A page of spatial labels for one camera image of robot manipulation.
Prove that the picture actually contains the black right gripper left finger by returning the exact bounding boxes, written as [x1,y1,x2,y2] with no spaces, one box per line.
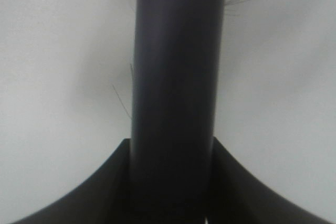
[14,138,130,223]

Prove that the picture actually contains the purple hand brush black bristles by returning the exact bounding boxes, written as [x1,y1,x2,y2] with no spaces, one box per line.
[112,0,250,224]

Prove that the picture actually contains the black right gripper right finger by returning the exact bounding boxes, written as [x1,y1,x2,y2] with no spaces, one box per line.
[207,138,327,223]

